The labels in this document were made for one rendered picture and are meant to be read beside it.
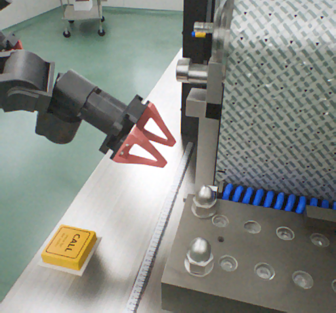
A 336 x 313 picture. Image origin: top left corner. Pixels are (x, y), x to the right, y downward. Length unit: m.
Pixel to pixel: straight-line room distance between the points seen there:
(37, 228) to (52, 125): 1.45
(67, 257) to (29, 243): 1.33
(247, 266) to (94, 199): 0.38
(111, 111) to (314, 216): 0.33
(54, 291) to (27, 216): 1.49
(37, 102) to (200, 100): 0.25
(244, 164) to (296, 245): 0.14
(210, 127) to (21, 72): 0.31
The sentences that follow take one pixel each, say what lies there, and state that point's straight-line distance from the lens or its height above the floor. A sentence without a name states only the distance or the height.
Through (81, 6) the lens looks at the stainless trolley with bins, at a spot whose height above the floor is 0.32.
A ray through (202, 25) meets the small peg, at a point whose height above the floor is 1.27.
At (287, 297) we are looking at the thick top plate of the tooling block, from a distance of 0.44.
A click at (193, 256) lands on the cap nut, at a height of 1.06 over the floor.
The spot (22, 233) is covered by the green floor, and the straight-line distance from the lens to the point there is 1.99.
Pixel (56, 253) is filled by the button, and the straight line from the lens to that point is 0.61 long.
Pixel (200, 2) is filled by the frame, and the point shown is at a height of 1.24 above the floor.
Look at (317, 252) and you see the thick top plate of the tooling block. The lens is 0.49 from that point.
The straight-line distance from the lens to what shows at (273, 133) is 0.49.
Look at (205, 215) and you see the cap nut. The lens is 0.49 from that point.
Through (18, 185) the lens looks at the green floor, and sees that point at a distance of 2.31.
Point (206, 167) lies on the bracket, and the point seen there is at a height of 0.99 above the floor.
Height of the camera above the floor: 1.39
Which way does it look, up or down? 34 degrees down
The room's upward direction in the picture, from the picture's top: straight up
